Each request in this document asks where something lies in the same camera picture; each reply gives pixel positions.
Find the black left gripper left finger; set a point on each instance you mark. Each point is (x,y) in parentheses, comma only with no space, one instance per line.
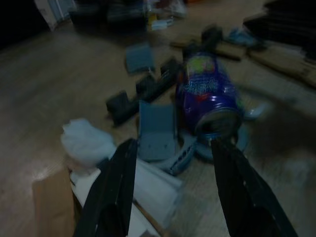
(111,197)

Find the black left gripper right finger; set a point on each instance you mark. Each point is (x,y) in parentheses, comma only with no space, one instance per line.
(247,197)

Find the white paper sheet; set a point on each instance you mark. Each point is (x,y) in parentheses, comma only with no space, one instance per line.
(153,187)

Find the grey round plastic lid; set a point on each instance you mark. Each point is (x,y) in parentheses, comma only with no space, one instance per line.
(243,140)

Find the brown cardboard piece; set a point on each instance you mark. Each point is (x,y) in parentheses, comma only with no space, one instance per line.
(53,205)

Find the white crumpled tissue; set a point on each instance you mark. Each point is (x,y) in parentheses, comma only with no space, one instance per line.
(86,143)

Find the grey vented plastic part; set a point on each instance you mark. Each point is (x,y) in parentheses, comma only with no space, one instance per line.
(181,158)

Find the grey plastic tray part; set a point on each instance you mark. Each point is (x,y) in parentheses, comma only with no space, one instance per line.
(156,128)
(139,58)

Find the pale blue plastic scrap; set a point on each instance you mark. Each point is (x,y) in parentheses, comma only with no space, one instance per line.
(256,109)

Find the flat brown cardboard sheets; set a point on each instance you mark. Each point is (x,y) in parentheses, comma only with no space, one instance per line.
(284,64)

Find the blue cloth scrap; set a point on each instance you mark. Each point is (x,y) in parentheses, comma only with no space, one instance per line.
(240,37)

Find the small black block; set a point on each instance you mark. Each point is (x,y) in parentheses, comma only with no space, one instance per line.
(212,34)

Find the clear bag of clutter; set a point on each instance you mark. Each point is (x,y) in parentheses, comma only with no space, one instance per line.
(165,13)

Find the black plastic bracket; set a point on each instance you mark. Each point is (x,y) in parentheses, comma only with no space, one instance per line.
(148,90)

